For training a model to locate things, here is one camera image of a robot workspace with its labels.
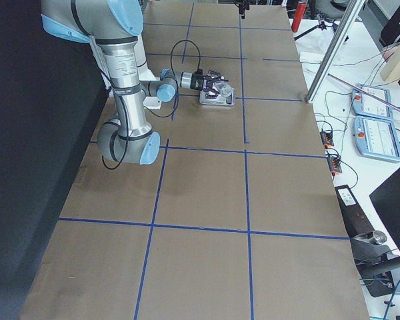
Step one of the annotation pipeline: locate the lower orange connector block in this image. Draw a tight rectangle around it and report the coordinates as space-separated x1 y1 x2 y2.
326 153 342 177

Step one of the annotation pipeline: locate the black computer monitor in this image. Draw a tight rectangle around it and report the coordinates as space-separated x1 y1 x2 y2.
369 168 400 248

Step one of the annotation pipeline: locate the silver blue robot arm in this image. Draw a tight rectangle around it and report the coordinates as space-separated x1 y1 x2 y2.
41 1 235 165

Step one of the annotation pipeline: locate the red cylindrical bottle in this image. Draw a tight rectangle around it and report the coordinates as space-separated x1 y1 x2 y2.
291 1 307 33

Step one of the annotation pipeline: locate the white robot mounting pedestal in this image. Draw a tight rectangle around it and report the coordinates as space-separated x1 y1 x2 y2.
134 35 161 111

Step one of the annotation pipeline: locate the black flat device box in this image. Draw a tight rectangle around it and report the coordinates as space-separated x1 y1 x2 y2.
335 185 374 238

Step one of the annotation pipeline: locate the upper blue teach pendant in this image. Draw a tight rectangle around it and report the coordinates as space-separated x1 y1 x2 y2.
352 83 393 119

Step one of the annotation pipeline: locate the black desk clamp stand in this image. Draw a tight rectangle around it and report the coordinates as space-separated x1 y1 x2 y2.
350 229 400 298

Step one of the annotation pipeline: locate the upper orange connector block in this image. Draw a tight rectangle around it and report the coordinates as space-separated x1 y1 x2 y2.
320 131 334 149

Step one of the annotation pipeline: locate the lower blue teach pendant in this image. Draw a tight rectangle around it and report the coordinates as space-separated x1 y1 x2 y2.
353 116 400 163

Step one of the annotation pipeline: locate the green handled grabber stick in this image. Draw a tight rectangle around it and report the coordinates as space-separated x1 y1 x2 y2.
328 73 400 113

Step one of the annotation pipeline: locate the black tripod camera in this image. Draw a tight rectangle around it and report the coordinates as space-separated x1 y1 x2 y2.
294 15 337 41

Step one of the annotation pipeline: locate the glass sauce bottle steel lid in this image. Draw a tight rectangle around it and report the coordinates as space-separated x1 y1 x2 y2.
212 80 233 98

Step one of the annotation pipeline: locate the silver digital kitchen scale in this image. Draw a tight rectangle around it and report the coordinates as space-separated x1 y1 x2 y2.
199 89 236 107

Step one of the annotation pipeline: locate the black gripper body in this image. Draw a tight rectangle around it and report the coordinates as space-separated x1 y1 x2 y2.
189 73 211 92

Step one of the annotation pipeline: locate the orange connector block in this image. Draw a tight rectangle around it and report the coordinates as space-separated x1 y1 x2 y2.
320 131 334 149
326 153 342 177

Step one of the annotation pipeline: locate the blue teach pendant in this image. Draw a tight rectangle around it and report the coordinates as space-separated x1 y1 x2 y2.
353 116 400 163
352 83 393 119

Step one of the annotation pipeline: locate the blue network cable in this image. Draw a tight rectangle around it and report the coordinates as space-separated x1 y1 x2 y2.
383 269 400 320

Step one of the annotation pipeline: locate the aluminium frame post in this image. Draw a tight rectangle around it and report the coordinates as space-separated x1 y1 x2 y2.
305 0 365 103

